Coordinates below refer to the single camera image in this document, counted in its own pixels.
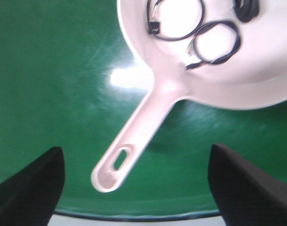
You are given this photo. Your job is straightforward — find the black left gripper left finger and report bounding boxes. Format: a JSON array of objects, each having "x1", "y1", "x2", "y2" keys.
[{"x1": 0, "y1": 147, "x2": 64, "y2": 226}]

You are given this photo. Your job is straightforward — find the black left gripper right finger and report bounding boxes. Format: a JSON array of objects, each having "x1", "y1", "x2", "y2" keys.
[{"x1": 208, "y1": 144, "x2": 287, "y2": 226}]

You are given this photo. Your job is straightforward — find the pink plastic dustpan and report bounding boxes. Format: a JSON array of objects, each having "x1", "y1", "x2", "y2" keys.
[{"x1": 91, "y1": 0, "x2": 287, "y2": 193}]

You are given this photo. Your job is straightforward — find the black USB cable bundle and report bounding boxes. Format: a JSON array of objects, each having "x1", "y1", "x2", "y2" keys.
[{"x1": 235, "y1": 0, "x2": 261, "y2": 23}]

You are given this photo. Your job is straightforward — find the thin black wire loop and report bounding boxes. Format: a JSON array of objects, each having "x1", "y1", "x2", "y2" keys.
[{"x1": 147, "y1": 0, "x2": 242, "y2": 70}]

